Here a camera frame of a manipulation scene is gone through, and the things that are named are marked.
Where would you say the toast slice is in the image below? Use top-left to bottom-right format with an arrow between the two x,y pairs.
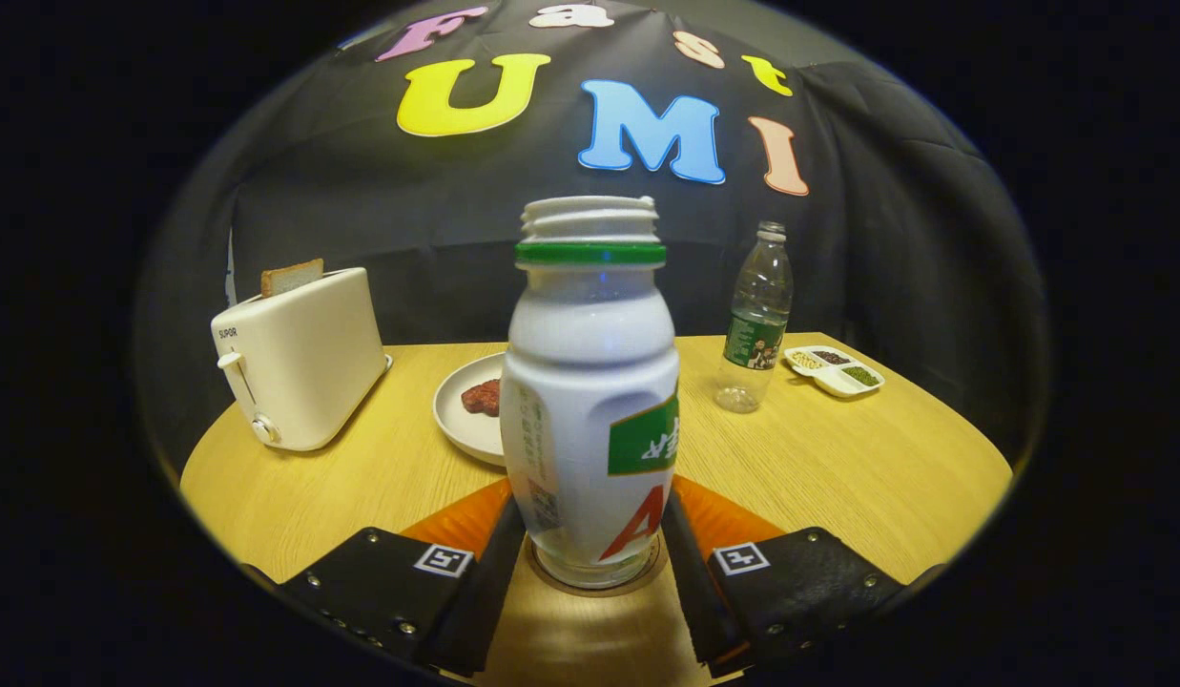
260,258 -> 325,299

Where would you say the wooden table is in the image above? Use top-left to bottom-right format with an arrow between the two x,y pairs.
179,332 -> 1015,687

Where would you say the red meat slice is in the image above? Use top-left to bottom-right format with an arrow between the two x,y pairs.
461,379 -> 503,418

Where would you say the clear plastic water bottle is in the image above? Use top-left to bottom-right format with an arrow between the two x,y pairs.
714,221 -> 795,414

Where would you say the white toaster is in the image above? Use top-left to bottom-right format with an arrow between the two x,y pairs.
211,266 -> 394,452

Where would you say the round brown coaster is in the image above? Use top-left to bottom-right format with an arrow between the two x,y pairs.
525,532 -> 670,599

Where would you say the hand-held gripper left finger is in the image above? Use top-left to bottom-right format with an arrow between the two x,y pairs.
241,477 -> 529,678

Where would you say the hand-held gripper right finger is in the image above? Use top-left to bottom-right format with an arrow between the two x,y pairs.
660,474 -> 945,680

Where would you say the white divided snack dish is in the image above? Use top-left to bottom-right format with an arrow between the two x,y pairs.
783,345 -> 886,399

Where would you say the white juice bottle green label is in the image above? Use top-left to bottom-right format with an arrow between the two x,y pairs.
500,196 -> 681,590

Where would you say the white round plate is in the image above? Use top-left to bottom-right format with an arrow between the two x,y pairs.
433,352 -> 510,468

